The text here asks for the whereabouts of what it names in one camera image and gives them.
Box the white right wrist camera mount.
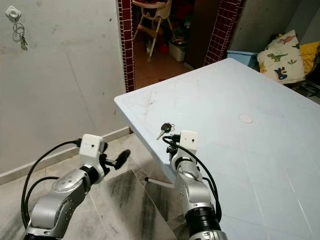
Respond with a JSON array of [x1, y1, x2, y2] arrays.
[[179, 130, 199, 158]]

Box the red tiled pillar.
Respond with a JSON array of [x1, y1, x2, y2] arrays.
[[203, 0, 248, 67]]

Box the black headed single key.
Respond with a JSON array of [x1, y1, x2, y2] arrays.
[[156, 122, 176, 140]]

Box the metal key bunch with rings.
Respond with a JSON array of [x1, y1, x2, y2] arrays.
[[12, 22, 29, 52]]

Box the white storage box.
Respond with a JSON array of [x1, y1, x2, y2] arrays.
[[168, 41, 188, 63]]

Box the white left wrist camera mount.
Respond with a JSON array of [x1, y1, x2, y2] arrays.
[[79, 134, 106, 176]]

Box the light blue plastic table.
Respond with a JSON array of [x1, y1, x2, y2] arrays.
[[114, 58, 320, 240]]

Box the long black left camera cable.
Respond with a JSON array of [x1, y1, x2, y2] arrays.
[[21, 139, 82, 231]]

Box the round white table cap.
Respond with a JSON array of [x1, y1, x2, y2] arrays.
[[238, 114, 254, 124]]

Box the light blue plastic bin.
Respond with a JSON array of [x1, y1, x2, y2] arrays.
[[226, 50, 261, 68]]

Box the wooden high chair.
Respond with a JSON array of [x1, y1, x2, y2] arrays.
[[132, 0, 173, 63]]

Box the white square wall hook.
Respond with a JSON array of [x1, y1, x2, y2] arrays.
[[5, 5, 22, 23]]

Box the yellow knitted blanket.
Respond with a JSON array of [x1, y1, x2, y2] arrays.
[[300, 41, 320, 76]]

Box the short black left arm cable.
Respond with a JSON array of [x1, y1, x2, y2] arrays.
[[24, 176, 65, 223]]

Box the white wall baseboard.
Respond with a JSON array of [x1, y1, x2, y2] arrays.
[[0, 126, 129, 185]]

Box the dinosaur print pillow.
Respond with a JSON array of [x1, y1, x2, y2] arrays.
[[256, 29, 307, 84]]

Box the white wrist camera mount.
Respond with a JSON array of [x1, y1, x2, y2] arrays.
[[179, 130, 199, 158], [79, 134, 106, 176]]

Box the white table leg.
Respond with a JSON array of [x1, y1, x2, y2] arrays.
[[144, 177, 173, 190]]

